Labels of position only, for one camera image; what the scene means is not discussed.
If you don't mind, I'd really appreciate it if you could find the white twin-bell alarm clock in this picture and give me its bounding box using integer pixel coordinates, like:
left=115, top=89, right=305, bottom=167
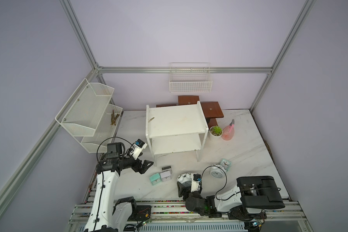
left=177, top=173, right=193, bottom=187
left=210, top=164, right=227, bottom=179

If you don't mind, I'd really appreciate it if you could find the mint square alarm clock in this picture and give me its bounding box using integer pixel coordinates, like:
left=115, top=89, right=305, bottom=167
left=220, top=159, right=232, bottom=171

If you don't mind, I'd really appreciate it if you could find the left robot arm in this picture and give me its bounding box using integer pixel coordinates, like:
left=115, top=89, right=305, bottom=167
left=84, top=139, right=153, bottom=232

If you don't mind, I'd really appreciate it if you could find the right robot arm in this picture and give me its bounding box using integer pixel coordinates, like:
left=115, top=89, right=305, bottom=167
left=177, top=173, right=285, bottom=221

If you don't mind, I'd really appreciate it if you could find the lavender square alarm clock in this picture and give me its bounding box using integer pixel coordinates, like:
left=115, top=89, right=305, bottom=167
left=160, top=171, right=172, bottom=182

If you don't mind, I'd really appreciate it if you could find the white two-tier shelf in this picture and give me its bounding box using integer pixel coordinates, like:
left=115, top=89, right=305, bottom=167
left=146, top=101, right=209, bottom=161

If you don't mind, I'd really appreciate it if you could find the mint square clock left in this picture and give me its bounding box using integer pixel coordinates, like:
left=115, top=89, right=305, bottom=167
left=149, top=173, right=162, bottom=186

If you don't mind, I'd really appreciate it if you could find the clear grey square clock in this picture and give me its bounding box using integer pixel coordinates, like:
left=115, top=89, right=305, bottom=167
left=161, top=166, right=172, bottom=173

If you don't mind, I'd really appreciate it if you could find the small green potted plant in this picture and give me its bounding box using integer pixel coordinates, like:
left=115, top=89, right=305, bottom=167
left=209, top=126, right=223, bottom=141

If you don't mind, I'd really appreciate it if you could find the pink spray bottle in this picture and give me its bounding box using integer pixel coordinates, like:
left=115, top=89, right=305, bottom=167
left=221, top=119, right=235, bottom=141

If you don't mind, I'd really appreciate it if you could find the brown wooden step stand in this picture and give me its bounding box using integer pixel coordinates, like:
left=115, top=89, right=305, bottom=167
left=156, top=95, right=224, bottom=128

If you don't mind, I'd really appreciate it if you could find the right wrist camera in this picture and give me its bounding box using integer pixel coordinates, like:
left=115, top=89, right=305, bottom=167
left=190, top=173, right=202, bottom=193

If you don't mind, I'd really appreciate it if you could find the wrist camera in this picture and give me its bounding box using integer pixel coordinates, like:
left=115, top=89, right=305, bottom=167
left=130, top=139, right=147, bottom=160
left=190, top=173, right=202, bottom=193

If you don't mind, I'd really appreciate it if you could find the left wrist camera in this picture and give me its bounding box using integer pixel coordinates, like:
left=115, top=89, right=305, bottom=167
left=130, top=139, right=147, bottom=160

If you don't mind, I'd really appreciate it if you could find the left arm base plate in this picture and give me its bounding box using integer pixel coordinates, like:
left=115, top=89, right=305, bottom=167
left=128, top=205, right=152, bottom=222

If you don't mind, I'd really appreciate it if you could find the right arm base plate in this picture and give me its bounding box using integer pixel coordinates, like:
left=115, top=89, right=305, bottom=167
left=227, top=206, right=266, bottom=222

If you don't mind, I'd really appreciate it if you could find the white mesh two-tier wall rack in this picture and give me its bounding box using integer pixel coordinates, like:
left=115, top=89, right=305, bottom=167
left=55, top=79, right=123, bottom=153

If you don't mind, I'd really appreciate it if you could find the aluminium frame rail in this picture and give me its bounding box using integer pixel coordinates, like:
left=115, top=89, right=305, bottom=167
left=98, top=67, right=273, bottom=73

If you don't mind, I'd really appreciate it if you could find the white wire wall basket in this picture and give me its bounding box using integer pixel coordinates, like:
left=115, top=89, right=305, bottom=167
left=169, top=62, right=213, bottom=94

